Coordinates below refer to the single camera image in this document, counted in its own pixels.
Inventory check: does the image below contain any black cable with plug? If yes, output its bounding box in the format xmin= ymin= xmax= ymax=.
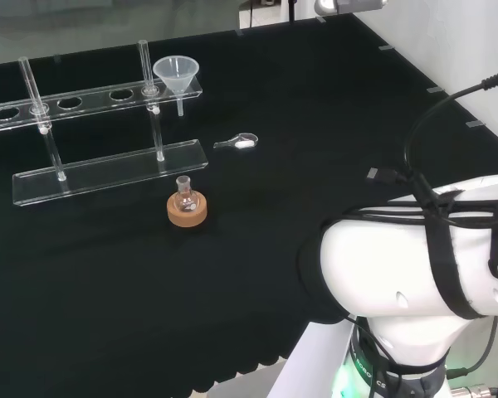
xmin=367 ymin=62 xmax=498 ymax=216

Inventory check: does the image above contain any clear acrylic funnel stand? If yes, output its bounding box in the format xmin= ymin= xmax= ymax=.
xmin=0 ymin=39 xmax=209 ymax=207

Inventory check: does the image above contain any cork ring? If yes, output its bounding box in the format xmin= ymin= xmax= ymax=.
xmin=166 ymin=192 xmax=209 ymax=228

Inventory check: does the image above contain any clear plastic funnel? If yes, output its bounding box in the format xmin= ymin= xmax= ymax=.
xmin=152 ymin=56 xmax=201 ymax=118

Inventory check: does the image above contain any black bench cloth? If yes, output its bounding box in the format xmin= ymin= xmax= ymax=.
xmin=0 ymin=12 xmax=498 ymax=398

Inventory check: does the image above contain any small round-bottom glass flask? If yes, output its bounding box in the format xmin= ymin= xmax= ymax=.
xmin=175 ymin=175 xmax=198 ymax=213

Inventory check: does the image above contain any clear glass weighing funnel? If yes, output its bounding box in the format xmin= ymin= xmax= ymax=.
xmin=213 ymin=132 xmax=259 ymax=151

